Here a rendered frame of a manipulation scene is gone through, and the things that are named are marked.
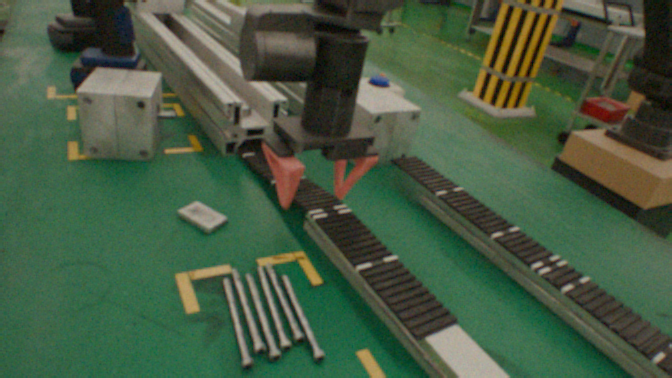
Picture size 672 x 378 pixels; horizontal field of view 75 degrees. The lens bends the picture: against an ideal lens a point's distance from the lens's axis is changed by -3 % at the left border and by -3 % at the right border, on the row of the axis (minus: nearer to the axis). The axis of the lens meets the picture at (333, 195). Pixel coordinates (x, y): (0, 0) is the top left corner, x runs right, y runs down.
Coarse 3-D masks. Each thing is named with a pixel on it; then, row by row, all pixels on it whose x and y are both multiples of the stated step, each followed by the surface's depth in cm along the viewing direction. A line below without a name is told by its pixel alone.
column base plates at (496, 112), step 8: (464, 96) 392; (472, 96) 390; (472, 104) 383; (480, 104) 377; (488, 104) 378; (488, 112) 369; (496, 112) 363; (504, 112) 366; (512, 112) 371; (520, 112) 375; (528, 112) 380
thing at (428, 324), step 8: (432, 312) 41; (440, 312) 41; (448, 312) 41; (416, 320) 40; (424, 320) 40; (432, 320) 40; (440, 320) 40; (448, 320) 40; (456, 320) 41; (408, 328) 39; (416, 328) 39; (424, 328) 39; (432, 328) 39; (440, 328) 40; (416, 336) 38; (424, 336) 39
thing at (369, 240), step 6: (372, 234) 50; (348, 240) 48; (354, 240) 48; (360, 240) 49; (366, 240) 49; (372, 240) 49; (378, 240) 49; (336, 246) 47; (342, 246) 47; (348, 246) 47; (354, 246) 47; (360, 246) 48; (366, 246) 48; (372, 246) 48; (342, 252) 47; (348, 252) 47
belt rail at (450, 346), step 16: (304, 224) 54; (320, 240) 52; (336, 256) 49; (352, 272) 48; (368, 288) 46; (384, 304) 43; (384, 320) 43; (400, 336) 42; (432, 336) 39; (448, 336) 39; (464, 336) 40; (416, 352) 40; (432, 352) 38; (448, 352) 38; (464, 352) 38; (480, 352) 38; (432, 368) 38; (448, 368) 37; (464, 368) 37; (480, 368) 37; (496, 368) 37
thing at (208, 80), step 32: (160, 32) 89; (192, 32) 94; (160, 64) 91; (192, 64) 75; (224, 64) 81; (192, 96) 77; (224, 96) 65; (256, 96) 71; (224, 128) 65; (256, 128) 68
